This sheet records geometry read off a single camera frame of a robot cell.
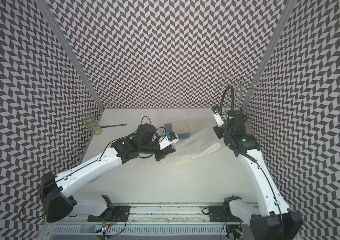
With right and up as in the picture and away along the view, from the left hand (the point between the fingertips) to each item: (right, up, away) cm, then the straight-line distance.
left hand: (171, 151), depth 72 cm
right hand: (+26, +13, +3) cm, 29 cm away
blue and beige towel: (+5, +9, +29) cm, 31 cm away
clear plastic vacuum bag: (+13, +6, +1) cm, 14 cm away
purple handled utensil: (-37, +12, +20) cm, 44 cm away
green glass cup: (-56, +12, +29) cm, 64 cm away
